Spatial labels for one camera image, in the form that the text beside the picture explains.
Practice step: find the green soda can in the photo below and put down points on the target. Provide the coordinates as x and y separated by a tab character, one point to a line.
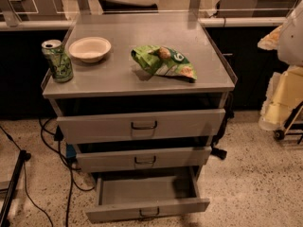
58	61

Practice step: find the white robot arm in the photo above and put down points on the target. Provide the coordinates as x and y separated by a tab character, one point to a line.
285	90

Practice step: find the black cabinet caster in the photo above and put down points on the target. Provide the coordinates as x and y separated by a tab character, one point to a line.
219	153

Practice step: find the black stand leg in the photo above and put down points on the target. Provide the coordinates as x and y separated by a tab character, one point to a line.
10	189

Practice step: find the grey drawer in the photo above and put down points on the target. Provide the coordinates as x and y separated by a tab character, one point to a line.
142	159
140	126
149	193

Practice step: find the black wheeled cart base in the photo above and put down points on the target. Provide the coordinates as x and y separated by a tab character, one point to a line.
292	126

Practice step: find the grey top drawer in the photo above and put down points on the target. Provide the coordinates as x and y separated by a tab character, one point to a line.
140	126

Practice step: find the grey metal drawer cabinet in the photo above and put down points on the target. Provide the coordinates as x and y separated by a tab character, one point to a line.
118	85

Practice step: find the grey bottom drawer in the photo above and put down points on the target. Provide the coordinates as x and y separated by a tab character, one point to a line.
149	193

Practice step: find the grey middle drawer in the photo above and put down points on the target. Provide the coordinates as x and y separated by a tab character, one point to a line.
142	159

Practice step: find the white paper bowl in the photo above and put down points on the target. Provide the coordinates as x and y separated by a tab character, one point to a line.
89	49

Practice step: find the green chip bag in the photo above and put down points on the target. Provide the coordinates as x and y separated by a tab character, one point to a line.
163	61

